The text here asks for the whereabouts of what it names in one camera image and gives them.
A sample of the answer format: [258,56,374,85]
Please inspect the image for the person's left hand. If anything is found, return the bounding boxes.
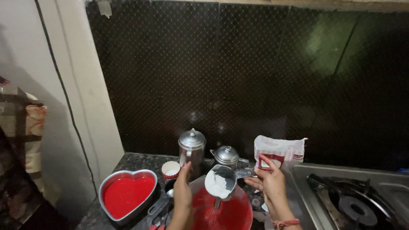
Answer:
[173,161,193,221]

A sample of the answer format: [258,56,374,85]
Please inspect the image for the person's right hand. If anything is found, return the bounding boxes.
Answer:
[244,154,294,217]

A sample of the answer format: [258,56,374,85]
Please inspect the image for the steel measuring cup with flour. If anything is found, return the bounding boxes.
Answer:
[204,165,258,201]

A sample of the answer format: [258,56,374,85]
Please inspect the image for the glass bowl of red batter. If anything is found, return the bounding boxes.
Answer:
[189,175,253,230]

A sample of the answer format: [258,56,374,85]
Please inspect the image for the red paper cup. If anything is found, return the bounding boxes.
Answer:
[161,161,181,182]

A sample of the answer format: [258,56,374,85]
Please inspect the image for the tall steel canister with lid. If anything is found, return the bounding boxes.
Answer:
[178,128,207,179]

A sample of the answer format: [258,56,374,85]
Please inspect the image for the short steel canister with lid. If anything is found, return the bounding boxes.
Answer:
[210,145,250,171]

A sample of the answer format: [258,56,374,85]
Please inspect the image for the metal whisk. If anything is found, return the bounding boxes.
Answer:
[207,197,222,230]

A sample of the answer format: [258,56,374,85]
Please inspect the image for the heart-shaped tin of red batter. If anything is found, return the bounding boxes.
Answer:
[98,169,158,224]

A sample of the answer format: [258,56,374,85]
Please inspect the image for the white flour bag red label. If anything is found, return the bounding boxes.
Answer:
[254,135,308,171]

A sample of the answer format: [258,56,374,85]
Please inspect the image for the red wrist thread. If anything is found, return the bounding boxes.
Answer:
[272,218,301,230]

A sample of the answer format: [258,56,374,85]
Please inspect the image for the steel gas stove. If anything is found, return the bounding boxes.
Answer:
[286,162,409,230]

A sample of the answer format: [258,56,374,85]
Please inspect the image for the black stove burner grate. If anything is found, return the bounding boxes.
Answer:
[307,173,400,230]

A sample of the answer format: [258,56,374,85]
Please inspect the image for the hanging patterned cloth bags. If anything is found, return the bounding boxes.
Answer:
[0,76,48,192]

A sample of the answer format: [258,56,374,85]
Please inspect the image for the red-handled scissors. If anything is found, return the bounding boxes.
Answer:
[149,211,170,230]

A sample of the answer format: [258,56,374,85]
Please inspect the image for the black wall cable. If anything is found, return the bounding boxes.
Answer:
[34,0,98,196]

